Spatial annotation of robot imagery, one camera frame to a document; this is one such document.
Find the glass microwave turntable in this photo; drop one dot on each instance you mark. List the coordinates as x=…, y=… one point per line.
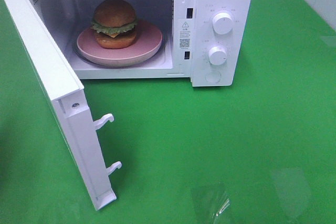
x=161, y=59

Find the burger with lettuce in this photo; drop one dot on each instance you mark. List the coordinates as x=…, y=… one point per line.
x=114, y=24

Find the white microwave door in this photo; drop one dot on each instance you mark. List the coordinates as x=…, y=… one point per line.
x=67, y=98

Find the white microwave knob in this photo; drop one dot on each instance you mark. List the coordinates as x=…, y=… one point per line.
x=222, y=22
x=217, y=55

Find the round white door button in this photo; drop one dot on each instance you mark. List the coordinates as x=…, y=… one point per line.
x=213, y=77

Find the pink round plate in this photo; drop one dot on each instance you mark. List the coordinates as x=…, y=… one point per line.
x=146, y=45

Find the white microwave oven body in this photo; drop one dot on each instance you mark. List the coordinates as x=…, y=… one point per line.
x=187, y=24

